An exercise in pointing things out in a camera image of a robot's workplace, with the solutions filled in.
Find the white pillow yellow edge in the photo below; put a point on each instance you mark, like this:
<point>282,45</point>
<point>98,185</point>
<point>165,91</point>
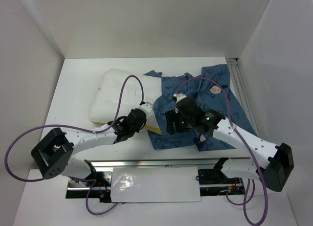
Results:
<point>105,103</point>

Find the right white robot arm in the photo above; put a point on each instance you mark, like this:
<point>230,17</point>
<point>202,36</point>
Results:
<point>270,163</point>

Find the aluminium side rail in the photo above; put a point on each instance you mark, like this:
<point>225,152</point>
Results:
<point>239,89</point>

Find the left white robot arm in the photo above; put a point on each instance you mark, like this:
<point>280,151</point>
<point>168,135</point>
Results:
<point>54,153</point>

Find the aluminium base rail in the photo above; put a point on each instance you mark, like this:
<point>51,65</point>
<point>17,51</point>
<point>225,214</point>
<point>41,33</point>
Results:
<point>211,180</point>

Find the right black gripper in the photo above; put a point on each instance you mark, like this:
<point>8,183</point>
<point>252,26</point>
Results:
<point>172,116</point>

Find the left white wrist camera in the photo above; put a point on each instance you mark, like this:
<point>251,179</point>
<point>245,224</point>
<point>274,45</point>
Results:
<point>147,108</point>

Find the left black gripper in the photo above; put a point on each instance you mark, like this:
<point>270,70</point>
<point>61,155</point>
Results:
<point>137,130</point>

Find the white cover plate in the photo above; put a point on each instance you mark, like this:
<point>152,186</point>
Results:
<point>155,185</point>

